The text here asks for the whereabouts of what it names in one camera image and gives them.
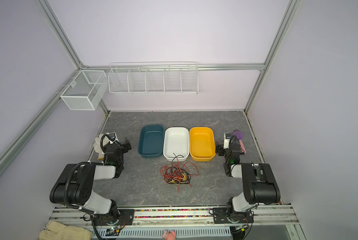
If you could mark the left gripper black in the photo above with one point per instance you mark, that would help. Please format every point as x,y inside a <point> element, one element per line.
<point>124,146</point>

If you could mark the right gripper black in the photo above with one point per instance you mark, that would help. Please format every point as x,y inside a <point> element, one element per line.
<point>221,150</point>

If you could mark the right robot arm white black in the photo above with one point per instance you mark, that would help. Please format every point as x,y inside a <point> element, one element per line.
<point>259,187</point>

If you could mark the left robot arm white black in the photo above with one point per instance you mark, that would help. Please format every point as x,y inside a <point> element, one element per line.
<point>74,187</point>

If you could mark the yellow plastic bin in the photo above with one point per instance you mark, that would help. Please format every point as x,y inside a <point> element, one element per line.
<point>202,144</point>

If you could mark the white work glove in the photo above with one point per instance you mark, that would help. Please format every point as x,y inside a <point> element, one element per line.
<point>97,147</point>

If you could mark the purple pink toy trowel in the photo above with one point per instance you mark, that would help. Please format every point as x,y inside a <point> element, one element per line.
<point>239,136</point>

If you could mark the dark teal plastic bin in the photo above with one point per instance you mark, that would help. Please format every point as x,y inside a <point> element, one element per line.
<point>151,144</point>

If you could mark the white plastic bin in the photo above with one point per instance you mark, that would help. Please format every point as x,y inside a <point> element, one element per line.
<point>176,144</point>

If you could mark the small white mesh basket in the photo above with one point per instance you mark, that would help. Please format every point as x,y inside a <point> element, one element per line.
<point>86,90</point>

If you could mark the pink object at front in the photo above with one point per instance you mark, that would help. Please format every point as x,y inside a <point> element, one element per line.
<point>169,235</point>

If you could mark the beige glove at front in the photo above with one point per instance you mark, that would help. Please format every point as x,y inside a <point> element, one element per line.
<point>58,231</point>

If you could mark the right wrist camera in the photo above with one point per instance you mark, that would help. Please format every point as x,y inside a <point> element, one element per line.
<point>227,138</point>

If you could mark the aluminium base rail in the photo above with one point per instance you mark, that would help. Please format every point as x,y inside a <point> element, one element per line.
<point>205,216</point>

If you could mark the long white wire basket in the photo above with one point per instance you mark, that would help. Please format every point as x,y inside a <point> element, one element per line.
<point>153,78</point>

